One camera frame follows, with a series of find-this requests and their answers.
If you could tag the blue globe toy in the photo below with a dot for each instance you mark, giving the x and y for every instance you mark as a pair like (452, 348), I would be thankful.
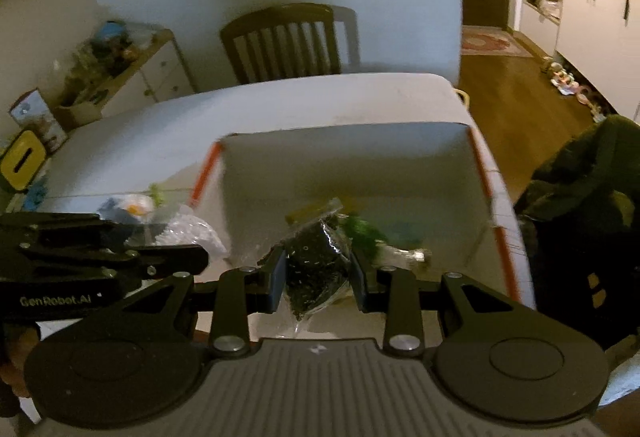
(112, 31)

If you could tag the person's left hand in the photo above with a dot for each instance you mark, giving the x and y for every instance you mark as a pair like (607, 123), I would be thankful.
(25, 357)

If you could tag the yellow tissue box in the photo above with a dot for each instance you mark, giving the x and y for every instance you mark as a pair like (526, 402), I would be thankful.
(22, 159)

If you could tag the printed paper carton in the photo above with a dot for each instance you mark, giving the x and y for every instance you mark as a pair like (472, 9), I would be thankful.
(37, 117)

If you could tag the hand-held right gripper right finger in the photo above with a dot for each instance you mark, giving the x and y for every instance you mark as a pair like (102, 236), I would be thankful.
(359, 284)

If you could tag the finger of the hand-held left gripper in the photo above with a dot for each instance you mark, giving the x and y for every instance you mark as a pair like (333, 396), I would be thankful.
(160, 258)
(50, 227)

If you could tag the wooden slatted chair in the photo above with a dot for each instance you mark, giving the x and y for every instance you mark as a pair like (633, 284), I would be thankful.
(280, 42)

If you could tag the light green plastic item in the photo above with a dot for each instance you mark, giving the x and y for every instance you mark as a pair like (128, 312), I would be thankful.
(156, 194)

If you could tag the plastic bag with orange contents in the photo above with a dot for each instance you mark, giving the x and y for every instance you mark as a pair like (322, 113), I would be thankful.
(127, 208)

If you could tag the patterned door rug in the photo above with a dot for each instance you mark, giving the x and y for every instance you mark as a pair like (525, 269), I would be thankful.
(492, 42)

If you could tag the row of shoes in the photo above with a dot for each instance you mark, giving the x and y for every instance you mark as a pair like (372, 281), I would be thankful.
(570, 79)

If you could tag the white hallway cabinets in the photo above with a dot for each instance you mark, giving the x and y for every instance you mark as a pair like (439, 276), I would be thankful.
(595, 17)

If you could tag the brown cardboard box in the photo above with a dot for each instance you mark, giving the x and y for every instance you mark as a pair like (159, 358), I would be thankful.
(80, 109)

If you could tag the white wooden side cabinet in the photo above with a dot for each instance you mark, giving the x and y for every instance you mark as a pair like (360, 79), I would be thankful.
(150, 72)

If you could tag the dark dried seaweed bag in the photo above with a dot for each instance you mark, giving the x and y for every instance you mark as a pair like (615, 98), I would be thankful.
(315, 262)

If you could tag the red cardboard box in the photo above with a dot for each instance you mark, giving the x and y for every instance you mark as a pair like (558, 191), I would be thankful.
(350, 167)

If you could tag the clear plastic bag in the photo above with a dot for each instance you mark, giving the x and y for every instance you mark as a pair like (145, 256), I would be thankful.
(195, 234)

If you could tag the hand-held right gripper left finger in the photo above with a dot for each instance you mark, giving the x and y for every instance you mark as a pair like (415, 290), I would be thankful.
(276, 282)

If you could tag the blue small toy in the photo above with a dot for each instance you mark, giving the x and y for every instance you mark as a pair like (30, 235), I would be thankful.
(36, 197)

